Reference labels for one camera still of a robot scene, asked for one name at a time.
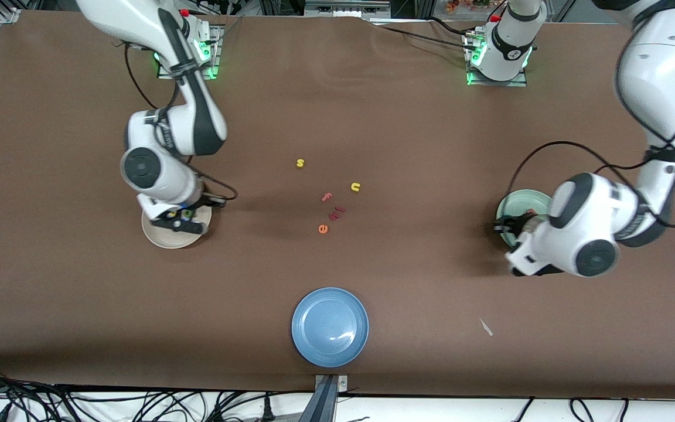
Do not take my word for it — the blue plate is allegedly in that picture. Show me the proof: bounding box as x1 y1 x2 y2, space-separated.
291 287 370 369

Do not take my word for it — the pale green plate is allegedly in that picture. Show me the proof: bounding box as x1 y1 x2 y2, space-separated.
495 189 555 250

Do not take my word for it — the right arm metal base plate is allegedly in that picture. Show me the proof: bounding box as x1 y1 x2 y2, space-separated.
157 23 222 80

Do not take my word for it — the black base cable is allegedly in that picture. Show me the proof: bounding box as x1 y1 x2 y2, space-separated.
425 16 476 37
380 25 476 52

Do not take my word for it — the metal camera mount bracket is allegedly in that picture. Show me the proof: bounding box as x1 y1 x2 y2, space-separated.
313 374 350 422

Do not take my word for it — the beige brown plate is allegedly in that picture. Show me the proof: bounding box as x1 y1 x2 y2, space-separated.
141 202 213 250

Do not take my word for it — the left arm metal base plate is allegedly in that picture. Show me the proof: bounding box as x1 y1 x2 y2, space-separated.
465 29 529 87

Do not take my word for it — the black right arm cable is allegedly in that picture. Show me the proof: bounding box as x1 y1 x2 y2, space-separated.
124 44 238 205

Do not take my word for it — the brown table cover sheet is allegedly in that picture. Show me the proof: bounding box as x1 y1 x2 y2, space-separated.
0 11 675 400

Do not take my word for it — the grey metal box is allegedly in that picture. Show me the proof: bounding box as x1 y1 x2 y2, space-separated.
304 0 392 16

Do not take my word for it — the black hanging cable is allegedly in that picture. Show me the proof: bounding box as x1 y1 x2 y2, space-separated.
513 397 536 422
569 397 595 422

